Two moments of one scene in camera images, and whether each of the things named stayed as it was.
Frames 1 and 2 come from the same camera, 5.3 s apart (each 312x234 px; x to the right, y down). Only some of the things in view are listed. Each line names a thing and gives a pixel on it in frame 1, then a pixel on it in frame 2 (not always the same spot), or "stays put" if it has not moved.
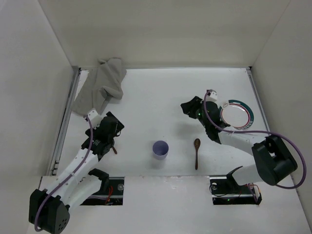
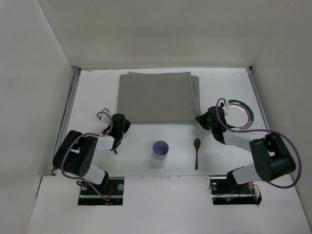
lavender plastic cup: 160,148 stays put
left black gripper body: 114,121 -> 117,137
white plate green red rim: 237,114 stays put
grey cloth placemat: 101,84 -> 168,98
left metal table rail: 64,125 stays put
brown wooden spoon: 197,143 stays put
